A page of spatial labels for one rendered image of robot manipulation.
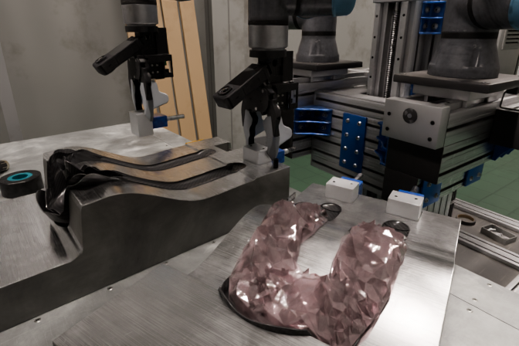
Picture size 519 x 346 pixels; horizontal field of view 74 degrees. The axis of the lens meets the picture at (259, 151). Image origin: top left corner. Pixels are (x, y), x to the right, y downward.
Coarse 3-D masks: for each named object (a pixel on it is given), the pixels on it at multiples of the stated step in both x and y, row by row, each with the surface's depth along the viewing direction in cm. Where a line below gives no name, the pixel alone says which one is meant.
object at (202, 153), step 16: (64, 160) 52; (80, 160) 57; (96, 160) 59; (112, 160) 64; (176, 160) 73; (192, 160) 71; (48, 176) 56; (64, 176) 59; (80, 176) 47; (96, 176) 48; (112, 176) 54; (128, 176) 56; (208, 176) 65; (48, 192) 56; (64, 192) 48; (48, 208) 54; (64, 208) 49
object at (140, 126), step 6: (132, 114) 82; (138, 114) 80; (144, 114) 81; (156, 114) 86; (162, 114) 86; (180, 114) 89; (132, 120) 83; (138, 120) 80; (144, 120) 81; (156, 120) 83; (162, 120) 84; (168, 120) 87; (132, 126) 83; (138, 126) 80; (144, 126) 81; (150, 126) 82; (156, 126) 84; (162, 126) 85; (132, 132) 84; (138, 132) 81; (144, 132) 82; (150, 132) 83
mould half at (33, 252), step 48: (192, 144) 80; (96, 192) 47; (144, 192) 49; (192, 192) 58; (240, 192) 61; (288, 192) 69; (0, 240) 49; (48, 240) 49; (96, 240) 46; (144, 240) 51; (192, 240) 57; (0, 288) 40; (48, 288) 44; (96, 288) 48
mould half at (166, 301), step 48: (240, 240) 45; (336, 240) 43; (432, 240) 50; (144, 288) 33; (192, 288) 33; (432, 288) 35; (96, 336) 28; (144, 336) 28; (192, 336) 28; (240, 336) 28; (288, 336) 28; (384, 336) 32; (432, 336) 31
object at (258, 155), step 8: (256, 144) 72; (248, 152) 70; (256, 152) 68; (264, 152) 68; (280, 152) 72; (288, 152) 76; (248, 160) 70; (256, 160) 68; (264, 160) 69; (280, 160) 72
